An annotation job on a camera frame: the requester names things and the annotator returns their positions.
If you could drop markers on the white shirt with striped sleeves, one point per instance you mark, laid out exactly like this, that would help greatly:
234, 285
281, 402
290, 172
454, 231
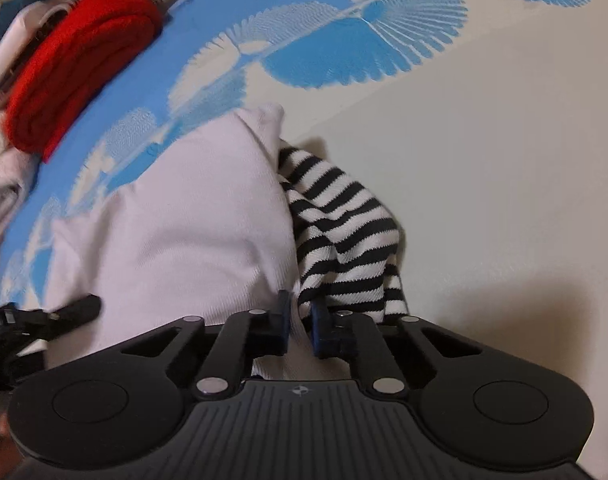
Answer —
199, 220

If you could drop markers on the red folded cloth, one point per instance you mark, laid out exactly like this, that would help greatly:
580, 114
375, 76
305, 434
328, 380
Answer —
74, 70

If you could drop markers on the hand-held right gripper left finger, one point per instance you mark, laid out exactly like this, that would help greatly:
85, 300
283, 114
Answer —
283, 327

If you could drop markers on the white folded towel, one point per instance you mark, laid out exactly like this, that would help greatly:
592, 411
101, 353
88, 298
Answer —
4, 185

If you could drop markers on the white folded cloth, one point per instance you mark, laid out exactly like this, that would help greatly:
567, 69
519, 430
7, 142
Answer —
14, 45

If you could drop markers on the blue patterned bed sheet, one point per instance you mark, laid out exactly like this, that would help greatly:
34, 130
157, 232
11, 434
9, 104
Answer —
484, 185

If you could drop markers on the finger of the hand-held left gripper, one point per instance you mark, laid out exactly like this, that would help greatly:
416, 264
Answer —
76, 310

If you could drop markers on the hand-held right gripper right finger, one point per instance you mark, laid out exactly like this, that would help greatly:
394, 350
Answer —
318, 329

